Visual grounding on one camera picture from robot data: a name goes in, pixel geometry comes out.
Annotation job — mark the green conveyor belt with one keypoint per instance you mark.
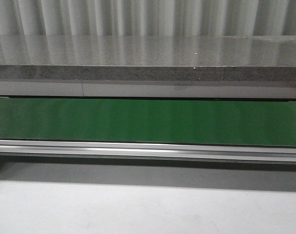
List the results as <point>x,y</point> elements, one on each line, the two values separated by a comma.
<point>185,129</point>

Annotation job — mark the white pleated curtain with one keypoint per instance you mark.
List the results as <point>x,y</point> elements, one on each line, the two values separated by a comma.
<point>148,17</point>

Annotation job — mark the grey stone counter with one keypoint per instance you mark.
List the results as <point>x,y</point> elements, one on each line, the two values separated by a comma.
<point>247,67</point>

